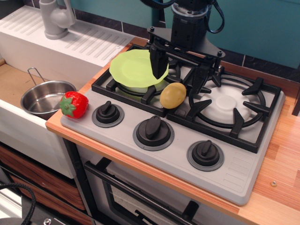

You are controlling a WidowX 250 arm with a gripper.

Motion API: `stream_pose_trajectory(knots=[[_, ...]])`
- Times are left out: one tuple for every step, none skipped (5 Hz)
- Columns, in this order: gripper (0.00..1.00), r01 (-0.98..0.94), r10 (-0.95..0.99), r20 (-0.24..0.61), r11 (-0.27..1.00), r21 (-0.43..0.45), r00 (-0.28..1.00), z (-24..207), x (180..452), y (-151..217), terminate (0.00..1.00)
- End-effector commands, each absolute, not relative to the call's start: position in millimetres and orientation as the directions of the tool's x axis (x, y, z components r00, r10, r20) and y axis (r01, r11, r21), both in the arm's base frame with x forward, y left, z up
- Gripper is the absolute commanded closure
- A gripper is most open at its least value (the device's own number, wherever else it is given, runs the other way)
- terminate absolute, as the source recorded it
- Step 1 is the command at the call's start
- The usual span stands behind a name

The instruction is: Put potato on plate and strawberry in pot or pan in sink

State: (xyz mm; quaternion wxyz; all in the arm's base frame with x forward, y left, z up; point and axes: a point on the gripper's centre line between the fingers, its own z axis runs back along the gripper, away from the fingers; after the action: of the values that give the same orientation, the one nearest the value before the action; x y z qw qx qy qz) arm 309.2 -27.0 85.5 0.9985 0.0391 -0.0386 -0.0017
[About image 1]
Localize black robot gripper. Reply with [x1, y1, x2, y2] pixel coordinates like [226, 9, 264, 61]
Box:
[147, 26, 225, 94]

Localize yellow toy potato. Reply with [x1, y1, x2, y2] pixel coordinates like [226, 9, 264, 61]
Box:
[160, 82, 187, 109]

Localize red toy strawberry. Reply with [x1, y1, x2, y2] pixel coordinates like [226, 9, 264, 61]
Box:
[60, 91, 89, 119]

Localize light green plastic plate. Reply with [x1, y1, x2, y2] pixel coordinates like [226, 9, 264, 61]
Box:
[109, 49, 169, 88]

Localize small steel pot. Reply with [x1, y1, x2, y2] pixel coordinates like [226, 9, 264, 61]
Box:
[20, 67, 76, 120]

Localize white toy sink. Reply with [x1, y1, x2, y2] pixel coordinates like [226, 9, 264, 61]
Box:
[0, 6, 133, 178]

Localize black left burner grate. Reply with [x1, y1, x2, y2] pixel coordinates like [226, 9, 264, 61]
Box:
[91, 45, 198, 117]

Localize black burner grate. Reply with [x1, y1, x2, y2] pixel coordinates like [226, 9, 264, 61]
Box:
[167, 66, 285, 153]
[91, 45, 198, 117]

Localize black right burner grate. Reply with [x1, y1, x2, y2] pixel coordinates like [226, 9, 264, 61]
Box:
[167, 66, 285, 153]

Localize black middle stove knob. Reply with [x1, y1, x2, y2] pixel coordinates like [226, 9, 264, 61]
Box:
[133, 115, 175, 151]

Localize black stove knob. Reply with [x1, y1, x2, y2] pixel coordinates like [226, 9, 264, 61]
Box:
[187, 140, 225, 172]
[92, 101, 125, 128]
[133, 115, 175, 151]

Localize black left stove knob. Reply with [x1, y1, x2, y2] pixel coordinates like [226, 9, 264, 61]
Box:
[92, 101, 125, 128]

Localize black right stove knob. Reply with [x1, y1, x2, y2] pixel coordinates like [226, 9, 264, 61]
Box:
[187, 140, 225, 172]

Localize grey toy stove top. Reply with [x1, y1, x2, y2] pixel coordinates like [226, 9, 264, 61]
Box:
[60, 43, 286, 207]

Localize grey toy faucet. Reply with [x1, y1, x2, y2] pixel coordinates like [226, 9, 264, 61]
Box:
[39, 0, 76, 40]

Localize wooden drawer front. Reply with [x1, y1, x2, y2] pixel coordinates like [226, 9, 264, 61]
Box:
[0, 143, 86, 210]

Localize black oven door handle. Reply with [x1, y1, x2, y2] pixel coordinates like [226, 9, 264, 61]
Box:
[84, 158, 199, 225]

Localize black braided cable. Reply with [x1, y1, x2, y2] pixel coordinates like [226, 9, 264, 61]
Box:
[0, 182, 37, 225]

